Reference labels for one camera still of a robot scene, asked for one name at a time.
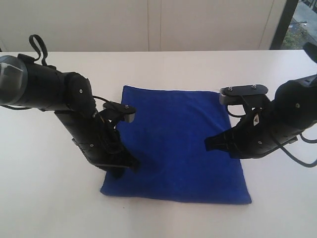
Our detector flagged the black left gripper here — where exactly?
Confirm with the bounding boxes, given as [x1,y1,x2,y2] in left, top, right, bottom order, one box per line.
[71,116,140,179]

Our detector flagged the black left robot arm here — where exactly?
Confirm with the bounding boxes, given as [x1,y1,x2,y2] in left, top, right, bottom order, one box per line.
[0,54,140,178]

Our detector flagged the black window frame post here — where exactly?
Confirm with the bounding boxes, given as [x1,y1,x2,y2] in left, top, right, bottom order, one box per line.
[269,0,298,50]

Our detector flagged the blue towel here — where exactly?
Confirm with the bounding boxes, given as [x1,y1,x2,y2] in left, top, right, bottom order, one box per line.
[101,86,252,205]

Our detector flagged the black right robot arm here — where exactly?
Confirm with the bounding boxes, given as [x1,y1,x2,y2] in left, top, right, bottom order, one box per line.
[204,75,317,159]

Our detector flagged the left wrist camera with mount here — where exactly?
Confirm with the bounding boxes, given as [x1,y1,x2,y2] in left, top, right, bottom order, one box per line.
[99,101,136,124]

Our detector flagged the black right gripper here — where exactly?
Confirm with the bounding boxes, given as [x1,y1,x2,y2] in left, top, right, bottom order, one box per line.
[204,109,297,159]

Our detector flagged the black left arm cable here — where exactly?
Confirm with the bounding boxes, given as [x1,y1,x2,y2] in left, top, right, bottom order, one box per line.
[28,34,49,65]

